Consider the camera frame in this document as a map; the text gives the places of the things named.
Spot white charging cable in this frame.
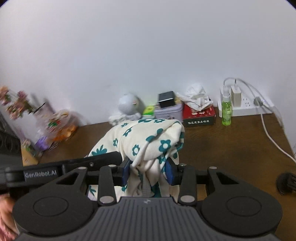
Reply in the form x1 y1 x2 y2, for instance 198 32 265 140
223 77 296 164

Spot pink artificial flowers vase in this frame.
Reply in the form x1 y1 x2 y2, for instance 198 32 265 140
1 86 53 140

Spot plastic bag of oranges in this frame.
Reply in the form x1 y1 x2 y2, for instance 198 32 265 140
36 109 78 142

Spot green spray bottle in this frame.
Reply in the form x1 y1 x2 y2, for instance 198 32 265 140
221 86 232 126

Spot red green tissue box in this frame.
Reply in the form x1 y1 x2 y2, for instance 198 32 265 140
176 83 217 128

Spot white robot speaker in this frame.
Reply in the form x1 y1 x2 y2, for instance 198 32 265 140
109 93 142 126

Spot white floral tin box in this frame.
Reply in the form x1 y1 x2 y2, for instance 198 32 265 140
154 103 183 122

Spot yellow container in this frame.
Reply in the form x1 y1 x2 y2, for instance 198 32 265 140
21 139 39 166

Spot white power strip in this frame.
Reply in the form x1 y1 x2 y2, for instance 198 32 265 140
217 96 275 117

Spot small black box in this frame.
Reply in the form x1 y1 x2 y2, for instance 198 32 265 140
158 91 176 108

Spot cream green floral garment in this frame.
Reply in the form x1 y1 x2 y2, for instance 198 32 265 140
89 118 185 199

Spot white charger adapter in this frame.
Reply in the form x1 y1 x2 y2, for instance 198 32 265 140
231 85 242 108

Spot person left hand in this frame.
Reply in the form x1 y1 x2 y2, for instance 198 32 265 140
0 193 18 241

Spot green white tissue packs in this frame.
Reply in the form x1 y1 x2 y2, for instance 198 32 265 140
142 105 155 116

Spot purple tissue pack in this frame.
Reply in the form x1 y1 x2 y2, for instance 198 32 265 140
35 136 53 152

